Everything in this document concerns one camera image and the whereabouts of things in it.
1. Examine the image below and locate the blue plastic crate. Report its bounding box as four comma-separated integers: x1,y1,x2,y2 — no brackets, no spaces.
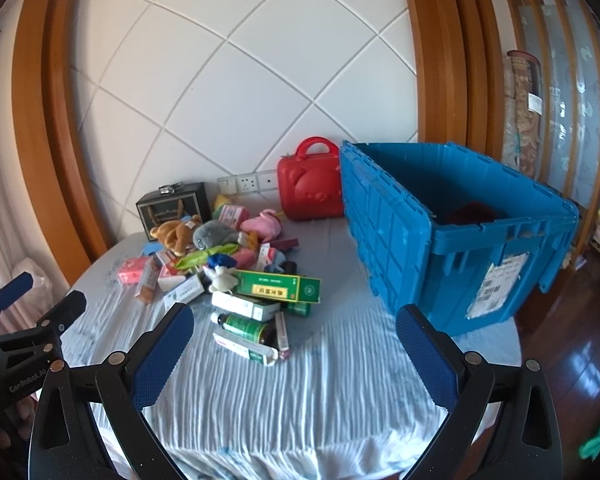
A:
340,141,581,337

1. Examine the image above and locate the slim pink box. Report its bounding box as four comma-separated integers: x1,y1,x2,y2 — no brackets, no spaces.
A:
274,310,292,359

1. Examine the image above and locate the pink soft pack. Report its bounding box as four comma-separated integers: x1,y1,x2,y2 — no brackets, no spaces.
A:
117,256,153,286

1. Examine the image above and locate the grey plush toy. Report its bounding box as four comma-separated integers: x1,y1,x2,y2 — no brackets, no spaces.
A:
192,220,248,251

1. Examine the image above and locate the pale pink curtain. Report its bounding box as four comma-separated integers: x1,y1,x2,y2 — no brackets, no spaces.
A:
0,30,36,291

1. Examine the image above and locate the white flat box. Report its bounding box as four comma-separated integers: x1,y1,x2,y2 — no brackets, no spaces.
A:
161,279,206,312

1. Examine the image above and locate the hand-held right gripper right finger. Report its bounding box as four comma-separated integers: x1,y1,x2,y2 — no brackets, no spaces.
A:
396,303,564,480

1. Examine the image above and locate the pink pig plush orange body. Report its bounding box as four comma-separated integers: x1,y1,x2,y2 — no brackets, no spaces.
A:
241,209,284,239

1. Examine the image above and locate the rolled patterned fabric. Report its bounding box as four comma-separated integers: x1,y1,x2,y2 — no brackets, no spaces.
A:
502,50,544,177

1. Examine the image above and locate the clear plastic bag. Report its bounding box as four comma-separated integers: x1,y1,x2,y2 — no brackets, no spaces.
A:
11,257,55,307

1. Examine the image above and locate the brown dog plush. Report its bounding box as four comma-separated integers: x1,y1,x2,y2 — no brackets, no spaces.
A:
150,215,204,256

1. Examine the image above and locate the maroon knit hat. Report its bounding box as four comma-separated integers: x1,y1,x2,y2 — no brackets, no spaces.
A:
442,201,501,226

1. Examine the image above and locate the small red white box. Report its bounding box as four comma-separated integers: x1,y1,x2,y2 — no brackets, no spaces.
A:
156,251,183,281

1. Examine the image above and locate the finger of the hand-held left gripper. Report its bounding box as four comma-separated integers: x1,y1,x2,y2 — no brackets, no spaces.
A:
0,271,34,336
30,290,87,348

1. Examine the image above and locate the wooden glass partition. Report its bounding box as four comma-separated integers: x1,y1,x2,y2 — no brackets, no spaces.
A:
495,0,600,221

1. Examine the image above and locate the pink plastic pack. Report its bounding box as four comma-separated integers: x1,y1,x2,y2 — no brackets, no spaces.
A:
230,249,259,272

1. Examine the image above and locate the green plastic pack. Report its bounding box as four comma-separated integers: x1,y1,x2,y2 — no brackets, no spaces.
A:
175,242,241,271

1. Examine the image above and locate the black gift box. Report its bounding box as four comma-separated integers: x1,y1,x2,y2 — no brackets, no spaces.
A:
136,182,211,243

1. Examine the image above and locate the orange white box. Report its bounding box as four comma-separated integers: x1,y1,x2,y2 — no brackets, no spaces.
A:
135,260,161,305

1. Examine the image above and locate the green medicine bottle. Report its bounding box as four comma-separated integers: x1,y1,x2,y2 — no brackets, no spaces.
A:
217,311,277,347

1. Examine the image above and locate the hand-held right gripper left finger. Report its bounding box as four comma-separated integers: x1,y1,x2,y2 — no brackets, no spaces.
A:
29,303,196,480

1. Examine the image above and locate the open white medicine box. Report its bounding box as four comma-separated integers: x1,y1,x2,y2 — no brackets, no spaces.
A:
211,329,281,367

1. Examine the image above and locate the small white rabbit plush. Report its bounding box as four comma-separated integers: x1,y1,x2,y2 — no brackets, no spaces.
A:
202,254,241,294

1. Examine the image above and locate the wooden wall frame post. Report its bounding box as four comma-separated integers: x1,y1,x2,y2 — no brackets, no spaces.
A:
397,0,506,161
10,0,112,272

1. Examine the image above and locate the long green medicine box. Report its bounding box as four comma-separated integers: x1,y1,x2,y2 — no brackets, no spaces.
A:
232,269,322,304

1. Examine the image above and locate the red toy suitcase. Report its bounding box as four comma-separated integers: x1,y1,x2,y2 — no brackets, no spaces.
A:
277,136,343,221

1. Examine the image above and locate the pink white carton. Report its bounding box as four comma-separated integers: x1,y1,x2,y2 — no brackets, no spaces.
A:
217,204,246,226

